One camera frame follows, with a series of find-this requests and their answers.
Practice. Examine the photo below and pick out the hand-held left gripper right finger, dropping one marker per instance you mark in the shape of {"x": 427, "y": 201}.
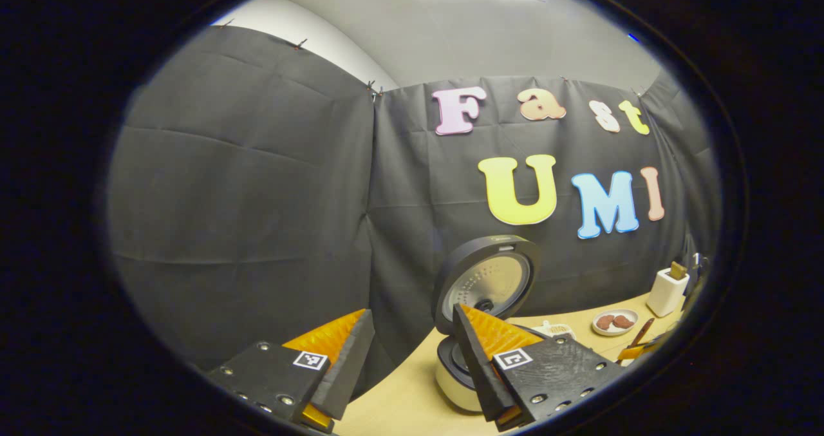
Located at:
{"x": 476, "y": 365}

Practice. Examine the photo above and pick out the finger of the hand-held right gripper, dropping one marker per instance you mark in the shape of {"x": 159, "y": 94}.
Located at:
{"x": 644, "y": 350}

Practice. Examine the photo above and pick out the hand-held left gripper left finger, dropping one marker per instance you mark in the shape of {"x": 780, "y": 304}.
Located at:
{"x": 347, "y": 371}

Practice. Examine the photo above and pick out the brown wooden spoon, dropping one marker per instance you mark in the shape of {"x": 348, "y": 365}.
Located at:
{"x": 644, "y": 330}

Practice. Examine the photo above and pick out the dark grey rice cooker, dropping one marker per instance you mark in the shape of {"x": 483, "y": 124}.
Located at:
{"x": 489, "y": 275}

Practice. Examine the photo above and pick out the white round plate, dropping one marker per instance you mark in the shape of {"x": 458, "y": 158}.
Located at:
{"x": 615, "y": 331}

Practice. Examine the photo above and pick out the brown meat piece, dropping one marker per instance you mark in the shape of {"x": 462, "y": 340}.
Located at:
{"x": 623, "y": 321}
{"x": 605, "y": 322}

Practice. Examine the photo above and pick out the white divided bean dish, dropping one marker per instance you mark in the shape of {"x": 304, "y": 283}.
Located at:
{"x": 557, "y": 330}

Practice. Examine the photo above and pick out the black backdrop cloth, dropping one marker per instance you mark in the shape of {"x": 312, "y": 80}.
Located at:
{"x": 244, "y": 198}

